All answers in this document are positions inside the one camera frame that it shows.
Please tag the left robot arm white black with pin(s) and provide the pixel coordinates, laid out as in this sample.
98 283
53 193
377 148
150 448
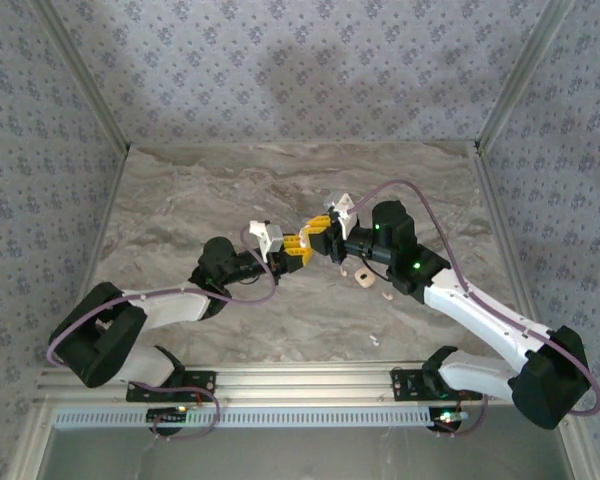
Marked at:
165 310

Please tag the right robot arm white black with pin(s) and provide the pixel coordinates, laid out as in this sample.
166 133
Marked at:
480 315

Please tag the black left controller board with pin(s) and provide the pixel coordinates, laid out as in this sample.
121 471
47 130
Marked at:
165 417

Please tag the black controller board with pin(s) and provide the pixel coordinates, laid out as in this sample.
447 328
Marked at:
165 417
447 419

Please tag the black right controller board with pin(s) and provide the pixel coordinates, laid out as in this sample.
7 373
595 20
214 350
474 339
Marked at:
447 419

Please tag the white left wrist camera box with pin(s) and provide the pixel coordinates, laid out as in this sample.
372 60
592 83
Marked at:
267 237

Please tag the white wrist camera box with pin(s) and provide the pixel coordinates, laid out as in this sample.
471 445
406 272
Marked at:
341 210
267 237

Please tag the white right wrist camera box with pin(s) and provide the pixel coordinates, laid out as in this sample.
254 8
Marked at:
341 210

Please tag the aluminium table side rail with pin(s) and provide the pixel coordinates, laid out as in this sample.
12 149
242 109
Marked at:
490 200

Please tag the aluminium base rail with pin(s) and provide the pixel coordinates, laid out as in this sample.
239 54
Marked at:
305 382

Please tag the aluminium corner post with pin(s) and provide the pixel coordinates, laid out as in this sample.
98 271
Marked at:
80 75
525 75

